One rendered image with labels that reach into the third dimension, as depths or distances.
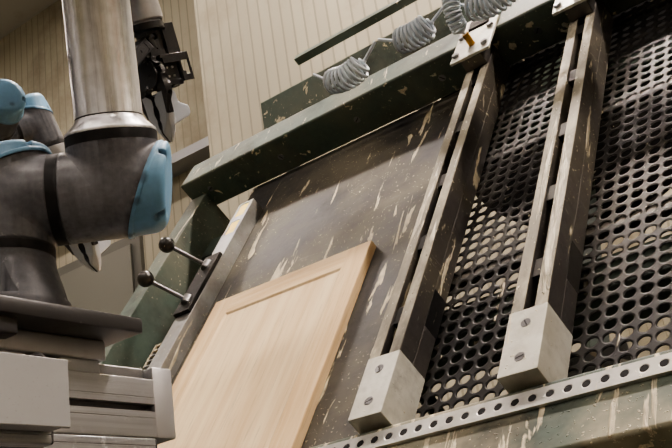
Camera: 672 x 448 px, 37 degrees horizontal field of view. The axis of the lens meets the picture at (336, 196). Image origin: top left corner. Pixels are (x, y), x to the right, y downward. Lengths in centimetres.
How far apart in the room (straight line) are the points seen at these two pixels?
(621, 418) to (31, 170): 76
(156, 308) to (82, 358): 130
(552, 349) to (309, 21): 387
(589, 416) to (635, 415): 6
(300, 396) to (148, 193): 62
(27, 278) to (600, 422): 69
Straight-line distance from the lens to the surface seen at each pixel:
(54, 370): 106
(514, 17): 229
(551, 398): 131
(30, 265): 124
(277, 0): 532
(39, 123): 202
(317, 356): 180
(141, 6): 183
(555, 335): 142
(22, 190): 127
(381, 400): 148
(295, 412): 172
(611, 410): 126
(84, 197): 125
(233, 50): 542
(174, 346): 220
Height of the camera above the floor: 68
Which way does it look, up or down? 22 degrees up
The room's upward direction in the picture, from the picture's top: 9 degrees counter-clockwise
